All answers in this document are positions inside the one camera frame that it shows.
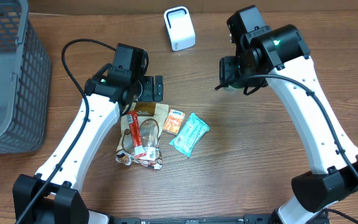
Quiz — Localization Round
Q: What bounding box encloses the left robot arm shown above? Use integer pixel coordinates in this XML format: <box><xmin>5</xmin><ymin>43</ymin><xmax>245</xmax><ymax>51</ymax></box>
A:
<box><xmin>12</xmin><ymin>44</ymin><xmax>163</xmax><ymax>223</ymax></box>

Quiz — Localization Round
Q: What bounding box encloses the grey plastic mesh basket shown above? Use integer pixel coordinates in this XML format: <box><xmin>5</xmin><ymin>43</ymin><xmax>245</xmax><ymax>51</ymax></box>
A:
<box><xmin>0</xmin><ymin>0</ymin><xmax>52</xmax><ymax>154</ymax></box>

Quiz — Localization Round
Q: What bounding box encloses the teal wet wipes pack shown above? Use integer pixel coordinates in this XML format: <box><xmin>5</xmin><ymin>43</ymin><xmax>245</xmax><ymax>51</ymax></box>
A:
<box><xmin>169</xmin><ymin>113</ymin><xmax>210</xmax><ymax>158</ymax></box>

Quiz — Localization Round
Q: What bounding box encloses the green lid glass jar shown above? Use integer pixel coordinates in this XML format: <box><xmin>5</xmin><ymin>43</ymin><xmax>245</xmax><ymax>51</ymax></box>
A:
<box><xmin>223</xmin><ymin>85</ymin><xmax>244</xmax><ymax>94</ymax></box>

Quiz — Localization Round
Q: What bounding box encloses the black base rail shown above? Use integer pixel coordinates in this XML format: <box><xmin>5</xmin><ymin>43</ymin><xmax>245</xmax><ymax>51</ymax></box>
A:
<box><xmin>109</xmin><ymin>214</ymin><xmax>281</xmax><ymax>224</ymax></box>

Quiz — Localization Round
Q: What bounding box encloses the white barcode scanner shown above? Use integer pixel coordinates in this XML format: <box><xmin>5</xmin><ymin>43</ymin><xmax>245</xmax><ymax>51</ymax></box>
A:
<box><xmin>163</xmin><ymin>6</ymin><xmax>196</xmax><ymax>52</ymax></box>

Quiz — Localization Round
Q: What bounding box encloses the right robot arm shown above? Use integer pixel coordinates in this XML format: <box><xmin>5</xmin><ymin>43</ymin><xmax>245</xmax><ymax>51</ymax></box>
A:
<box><xmin>219</xmin><ymin>6</ymin><xmax>358</xmax><ymax>223</ymax></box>

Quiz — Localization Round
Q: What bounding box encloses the orange tissue packet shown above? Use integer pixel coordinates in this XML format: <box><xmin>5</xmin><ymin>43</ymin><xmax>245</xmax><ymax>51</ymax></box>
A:
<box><xmin>163</xmin><ymin>109</ymin><xmax>185</xmax><ymax>135</ymax></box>

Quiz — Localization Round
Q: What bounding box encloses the dried food snack bag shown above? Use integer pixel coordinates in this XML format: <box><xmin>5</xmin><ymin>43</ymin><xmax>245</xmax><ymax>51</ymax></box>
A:
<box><xmin>116</xmin><ymin>103</ymin><xmax>169</xmax><ymax>170</ymax></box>

